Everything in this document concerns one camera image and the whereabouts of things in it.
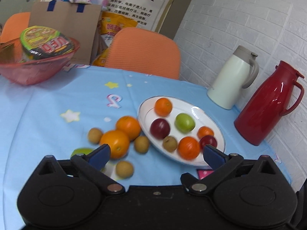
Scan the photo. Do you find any small orange tangerine on plate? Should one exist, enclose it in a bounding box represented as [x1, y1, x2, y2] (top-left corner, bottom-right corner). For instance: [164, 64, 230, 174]
[197, 126, 214, 139]

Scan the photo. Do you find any blue cartoon tablecloth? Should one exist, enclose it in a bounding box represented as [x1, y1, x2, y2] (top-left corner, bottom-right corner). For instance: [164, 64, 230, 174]
[1, 66, 288, 229]

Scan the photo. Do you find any Chinese text poster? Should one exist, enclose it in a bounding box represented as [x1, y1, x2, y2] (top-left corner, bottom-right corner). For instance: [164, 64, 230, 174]
[50, 0, 173, 31]

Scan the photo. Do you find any dark red plum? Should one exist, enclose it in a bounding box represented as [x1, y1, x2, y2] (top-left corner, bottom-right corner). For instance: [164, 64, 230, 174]
[199, 135, 218, 150]
[150, 118, 170, 140]

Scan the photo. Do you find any yellow snack bag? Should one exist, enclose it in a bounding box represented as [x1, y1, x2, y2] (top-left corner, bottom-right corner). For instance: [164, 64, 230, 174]
[92, 12, 138, 67]

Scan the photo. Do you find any brown longan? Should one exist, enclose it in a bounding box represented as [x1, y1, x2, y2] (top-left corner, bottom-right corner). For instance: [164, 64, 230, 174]
[116, 161, 134, 179]
[134, 136, 150, 154]
[162, 136, 178, 152]
[87, 128, 104, 144]

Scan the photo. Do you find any brown cardboard box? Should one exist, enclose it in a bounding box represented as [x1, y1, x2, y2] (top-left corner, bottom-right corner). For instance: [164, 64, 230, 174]
[29, 0, 101, 65]

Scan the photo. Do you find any small green apple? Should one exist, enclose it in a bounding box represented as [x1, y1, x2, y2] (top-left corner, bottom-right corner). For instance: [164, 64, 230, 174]
[71, 147, 94, 157]

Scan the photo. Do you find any orange chair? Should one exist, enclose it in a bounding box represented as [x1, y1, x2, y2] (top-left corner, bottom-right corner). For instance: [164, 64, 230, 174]
[105, 28, 181, 80]
[1, 12, 30, 44]

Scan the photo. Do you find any white round plate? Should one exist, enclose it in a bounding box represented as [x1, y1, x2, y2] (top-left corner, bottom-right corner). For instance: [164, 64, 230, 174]
[137, 96, 226, 170]

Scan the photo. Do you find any brown longan front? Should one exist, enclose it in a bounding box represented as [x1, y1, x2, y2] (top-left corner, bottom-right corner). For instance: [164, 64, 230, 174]
[116, 161, 134, 179]

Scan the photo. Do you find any large green apple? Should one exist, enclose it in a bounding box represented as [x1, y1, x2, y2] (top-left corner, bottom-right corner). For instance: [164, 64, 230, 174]
[174, 113, 196, 134]

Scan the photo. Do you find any dark red plum on plate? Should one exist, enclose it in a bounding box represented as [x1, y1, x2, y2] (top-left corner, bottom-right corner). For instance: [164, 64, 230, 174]
[199, 135, 218, 150]

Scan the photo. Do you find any large front tangerine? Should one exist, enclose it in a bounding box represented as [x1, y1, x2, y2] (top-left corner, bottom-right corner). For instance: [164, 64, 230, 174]
[177, 136, 200, 160]

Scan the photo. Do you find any large orange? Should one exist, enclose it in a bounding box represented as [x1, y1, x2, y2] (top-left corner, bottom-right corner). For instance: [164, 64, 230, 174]
[99, 130, 130, 159]

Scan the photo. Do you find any white thermos jug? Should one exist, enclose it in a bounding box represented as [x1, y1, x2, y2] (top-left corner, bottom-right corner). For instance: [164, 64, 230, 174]
[207, 45, 259, 110]

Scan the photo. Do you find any red thermos jug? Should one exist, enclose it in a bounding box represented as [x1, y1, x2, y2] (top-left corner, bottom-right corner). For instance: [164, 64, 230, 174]
[234, 61, 304, 146]

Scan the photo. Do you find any instant noodle cup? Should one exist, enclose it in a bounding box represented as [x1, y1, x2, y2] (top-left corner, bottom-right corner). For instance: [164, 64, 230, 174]
[20, 26, 74, 62]

